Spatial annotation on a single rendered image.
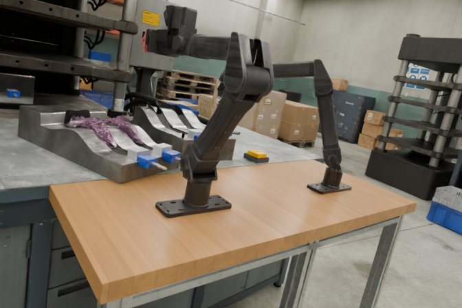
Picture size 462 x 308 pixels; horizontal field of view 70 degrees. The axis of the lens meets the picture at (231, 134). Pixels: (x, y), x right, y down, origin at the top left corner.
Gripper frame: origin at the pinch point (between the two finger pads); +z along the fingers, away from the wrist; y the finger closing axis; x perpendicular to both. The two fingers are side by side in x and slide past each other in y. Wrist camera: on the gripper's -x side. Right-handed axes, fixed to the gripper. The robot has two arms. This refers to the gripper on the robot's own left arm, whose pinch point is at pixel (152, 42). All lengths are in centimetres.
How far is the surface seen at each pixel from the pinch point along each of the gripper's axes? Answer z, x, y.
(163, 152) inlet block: -12.8, 33.0, -2.5
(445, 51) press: 67, -67, -414
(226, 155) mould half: -4, 37, -36
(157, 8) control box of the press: 82, -24, -39
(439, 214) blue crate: 3, 108, -338
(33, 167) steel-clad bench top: -4, 40, 32
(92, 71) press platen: 74, 16, -4
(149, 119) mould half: 18.8, 28.8, -11.6
